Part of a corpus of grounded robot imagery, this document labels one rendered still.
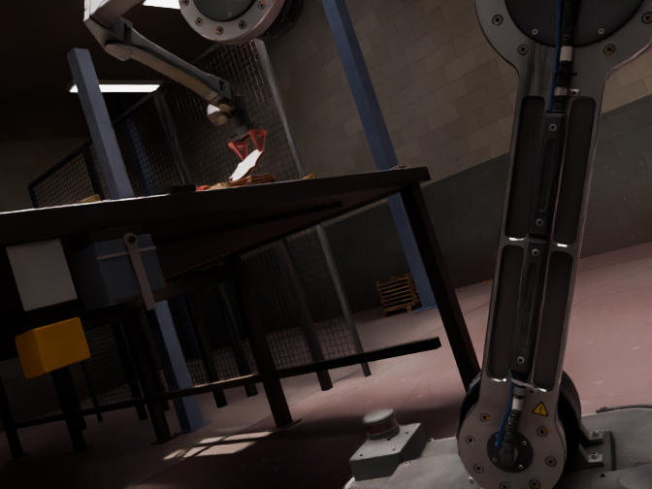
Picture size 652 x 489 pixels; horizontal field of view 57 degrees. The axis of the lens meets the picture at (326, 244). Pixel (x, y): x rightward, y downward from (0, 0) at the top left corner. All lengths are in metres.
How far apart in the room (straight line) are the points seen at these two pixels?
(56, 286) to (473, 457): 0.79
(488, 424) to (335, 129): 7.19
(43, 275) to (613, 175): 5.52
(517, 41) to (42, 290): 0.89
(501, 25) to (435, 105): 6.16
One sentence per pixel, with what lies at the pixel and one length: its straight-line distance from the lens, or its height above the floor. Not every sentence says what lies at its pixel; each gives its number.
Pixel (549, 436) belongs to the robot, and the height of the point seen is 0.35.
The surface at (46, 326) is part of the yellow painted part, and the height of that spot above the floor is 0.70.
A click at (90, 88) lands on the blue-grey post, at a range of 4.00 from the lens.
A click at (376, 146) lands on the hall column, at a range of 5.99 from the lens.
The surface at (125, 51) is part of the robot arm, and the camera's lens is 1.74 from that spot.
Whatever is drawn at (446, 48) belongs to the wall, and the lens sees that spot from 6.93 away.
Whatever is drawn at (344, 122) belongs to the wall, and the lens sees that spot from 7.81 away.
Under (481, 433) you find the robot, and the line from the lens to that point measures 0.88.
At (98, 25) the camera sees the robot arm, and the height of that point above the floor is 1.41.
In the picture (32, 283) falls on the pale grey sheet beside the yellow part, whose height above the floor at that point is 0.78.
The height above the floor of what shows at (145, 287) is 0.72.
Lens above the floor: 0.64
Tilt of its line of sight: 3 degrees up
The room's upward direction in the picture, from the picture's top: 18 degrees counter-clockwise
